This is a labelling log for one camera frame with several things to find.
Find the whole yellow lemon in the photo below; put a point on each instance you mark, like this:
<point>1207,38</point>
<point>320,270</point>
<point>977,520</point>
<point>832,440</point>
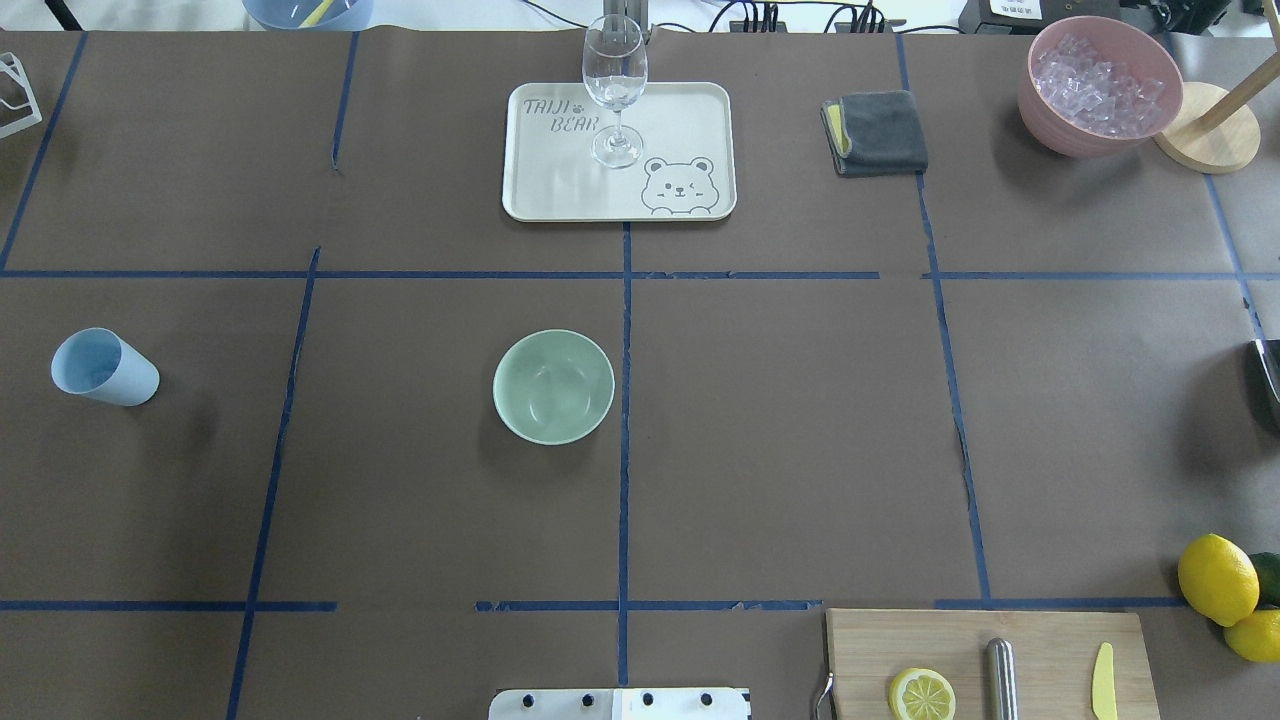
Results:
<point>1218,580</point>

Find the wooden stand with pole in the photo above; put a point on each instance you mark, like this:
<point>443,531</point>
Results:
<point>1215,132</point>

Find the steel ice scoop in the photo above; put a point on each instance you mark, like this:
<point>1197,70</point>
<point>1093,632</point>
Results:
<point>1265,354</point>

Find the green lime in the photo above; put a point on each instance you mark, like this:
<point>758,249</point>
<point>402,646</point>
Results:
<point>1266,565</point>

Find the grey folded cloth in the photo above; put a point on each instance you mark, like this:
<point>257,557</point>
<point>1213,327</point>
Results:
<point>875,134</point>

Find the pink bowl of ice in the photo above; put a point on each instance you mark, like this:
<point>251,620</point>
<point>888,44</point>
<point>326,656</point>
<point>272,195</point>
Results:
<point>1095,86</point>

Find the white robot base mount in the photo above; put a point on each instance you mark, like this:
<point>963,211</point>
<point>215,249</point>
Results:
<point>622,703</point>

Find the wooden cutting board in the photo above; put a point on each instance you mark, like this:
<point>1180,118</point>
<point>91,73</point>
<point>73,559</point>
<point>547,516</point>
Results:
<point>1054,656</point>

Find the cream bear serving tray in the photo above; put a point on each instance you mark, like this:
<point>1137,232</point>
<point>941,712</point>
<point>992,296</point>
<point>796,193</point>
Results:
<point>687,173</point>

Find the light blue plastic cup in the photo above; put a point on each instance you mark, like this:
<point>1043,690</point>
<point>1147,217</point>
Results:
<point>97,364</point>

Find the yellow plastic knife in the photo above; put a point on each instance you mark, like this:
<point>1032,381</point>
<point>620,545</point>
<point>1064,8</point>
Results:
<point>1103,687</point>

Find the white wire cup rack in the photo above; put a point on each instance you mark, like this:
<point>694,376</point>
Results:
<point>19,104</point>

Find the blue bowl with fork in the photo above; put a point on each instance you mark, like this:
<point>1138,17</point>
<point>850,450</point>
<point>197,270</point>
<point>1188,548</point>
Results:
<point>336,16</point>

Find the lemon half slice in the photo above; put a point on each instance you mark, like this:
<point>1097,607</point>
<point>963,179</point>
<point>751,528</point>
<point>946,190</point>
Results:
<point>920,693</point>

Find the clear wine glass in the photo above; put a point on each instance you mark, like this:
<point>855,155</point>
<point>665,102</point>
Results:
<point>615,70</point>

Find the steel muddler black tip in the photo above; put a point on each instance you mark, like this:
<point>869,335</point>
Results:
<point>1002,680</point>

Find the green ceramic bowl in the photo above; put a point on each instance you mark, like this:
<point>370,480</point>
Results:
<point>553,387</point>

